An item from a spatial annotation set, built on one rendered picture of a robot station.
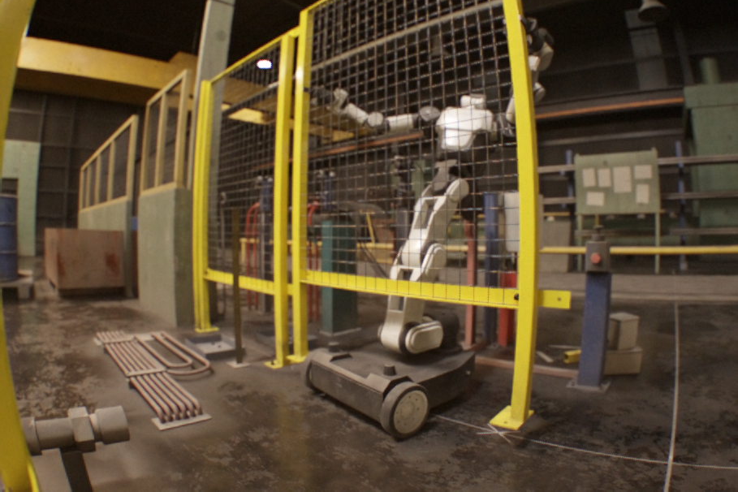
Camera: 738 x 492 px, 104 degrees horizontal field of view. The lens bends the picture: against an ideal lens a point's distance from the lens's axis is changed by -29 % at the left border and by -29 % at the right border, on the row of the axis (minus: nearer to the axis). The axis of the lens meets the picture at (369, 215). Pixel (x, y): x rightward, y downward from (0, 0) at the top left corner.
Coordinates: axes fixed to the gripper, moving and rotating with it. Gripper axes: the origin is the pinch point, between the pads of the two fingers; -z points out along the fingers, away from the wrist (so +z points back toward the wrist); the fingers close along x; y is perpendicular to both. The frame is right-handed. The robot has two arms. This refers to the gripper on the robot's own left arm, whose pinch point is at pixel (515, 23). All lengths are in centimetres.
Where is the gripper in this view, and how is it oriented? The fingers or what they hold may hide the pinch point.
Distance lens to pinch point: 147.5
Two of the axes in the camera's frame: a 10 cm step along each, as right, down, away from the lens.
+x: 7.4, -0.2, -6.7
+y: 0.0, 10.0, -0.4
